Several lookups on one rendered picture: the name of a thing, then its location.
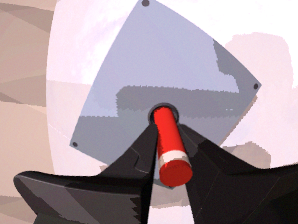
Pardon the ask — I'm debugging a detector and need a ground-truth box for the grey sloped panel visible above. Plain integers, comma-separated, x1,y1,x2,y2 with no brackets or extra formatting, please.
69,0,262,165

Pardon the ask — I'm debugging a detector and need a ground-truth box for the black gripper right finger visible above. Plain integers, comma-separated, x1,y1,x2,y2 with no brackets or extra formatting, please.
178,124,298,224

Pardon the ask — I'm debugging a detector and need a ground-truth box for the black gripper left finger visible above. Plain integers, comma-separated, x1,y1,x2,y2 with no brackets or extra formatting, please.
13,124,158,224

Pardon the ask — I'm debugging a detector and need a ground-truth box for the red cylindrical peg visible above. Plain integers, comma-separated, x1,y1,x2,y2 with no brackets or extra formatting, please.
153,107,193,186

